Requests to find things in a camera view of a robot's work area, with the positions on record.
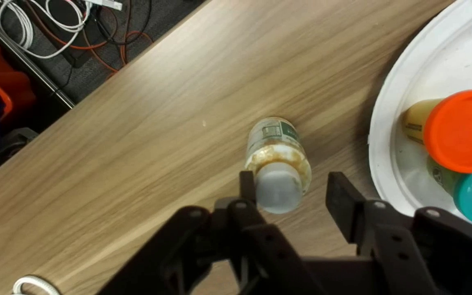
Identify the clear vitamin bottle white cap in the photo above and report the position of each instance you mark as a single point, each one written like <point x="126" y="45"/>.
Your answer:
<point x="278" y="163"/>

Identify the white paper cup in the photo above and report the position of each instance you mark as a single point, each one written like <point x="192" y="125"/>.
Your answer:
<point x="33" y="281"/>

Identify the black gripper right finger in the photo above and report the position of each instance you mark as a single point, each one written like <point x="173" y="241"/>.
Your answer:
<point x="428" y="253"/>

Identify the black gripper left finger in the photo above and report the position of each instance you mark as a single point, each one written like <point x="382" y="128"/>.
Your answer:
<point x="183" y="249"/>

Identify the white paper plate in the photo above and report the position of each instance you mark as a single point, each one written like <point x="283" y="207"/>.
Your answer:
<point x="434" y="64"/>

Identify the orange lid play-doh tub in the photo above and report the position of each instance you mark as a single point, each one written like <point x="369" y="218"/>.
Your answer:
<point x="442" y="126"/>

